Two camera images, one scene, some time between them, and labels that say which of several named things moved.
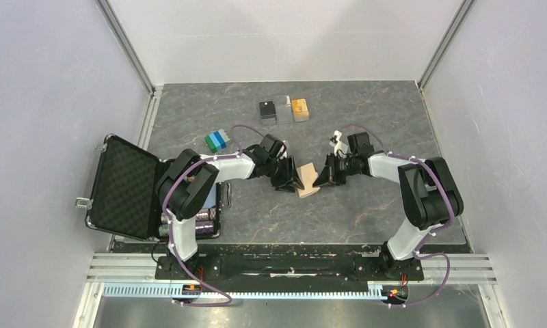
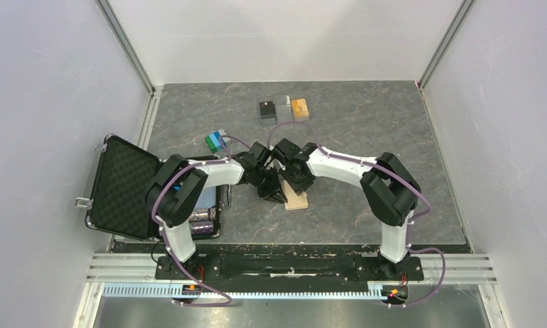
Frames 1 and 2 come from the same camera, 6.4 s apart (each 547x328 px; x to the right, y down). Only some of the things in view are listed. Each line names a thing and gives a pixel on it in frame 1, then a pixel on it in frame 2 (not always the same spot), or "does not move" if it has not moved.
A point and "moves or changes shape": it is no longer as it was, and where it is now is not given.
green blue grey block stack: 217,140 does not move
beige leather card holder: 308,175 moves or changes shape
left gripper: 290,178 to 271,191
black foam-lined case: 123,193 does not move
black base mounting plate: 359,268 does not move
